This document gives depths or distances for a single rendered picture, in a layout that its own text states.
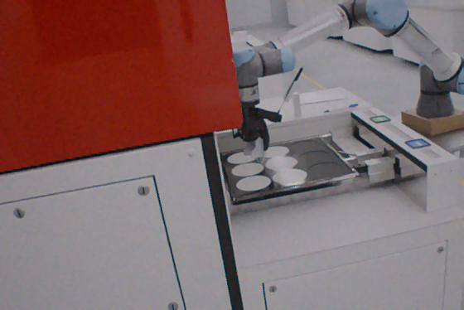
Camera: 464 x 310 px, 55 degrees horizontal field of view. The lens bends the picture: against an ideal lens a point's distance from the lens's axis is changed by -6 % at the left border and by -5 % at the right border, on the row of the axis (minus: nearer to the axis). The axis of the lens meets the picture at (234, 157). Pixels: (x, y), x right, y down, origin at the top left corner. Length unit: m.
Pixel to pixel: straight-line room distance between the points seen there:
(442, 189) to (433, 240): 0.14
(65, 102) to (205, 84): 0.23
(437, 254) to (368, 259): 0.20
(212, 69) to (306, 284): 0.65
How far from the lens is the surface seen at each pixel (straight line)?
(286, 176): 1.39
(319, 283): 1.23
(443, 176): 1.30
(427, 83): 1.88
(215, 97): 0.77
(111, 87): 0.77
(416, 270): 1.33
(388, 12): 1.53
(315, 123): 1.70
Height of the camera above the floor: 1.46
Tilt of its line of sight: 21 degrees down
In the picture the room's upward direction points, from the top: 9 degrees counter-clockwise
